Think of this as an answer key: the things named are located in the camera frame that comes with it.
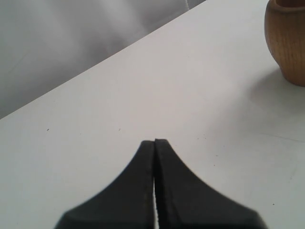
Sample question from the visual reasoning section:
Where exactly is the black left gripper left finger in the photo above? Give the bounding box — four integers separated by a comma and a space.
56, 141, 155, 229

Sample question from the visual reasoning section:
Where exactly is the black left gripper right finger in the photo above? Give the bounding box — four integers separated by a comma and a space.
154, 139, 267, 229

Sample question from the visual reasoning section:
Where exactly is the wooden mortar bowl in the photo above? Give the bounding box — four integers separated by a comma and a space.
264, 0, 305, 87

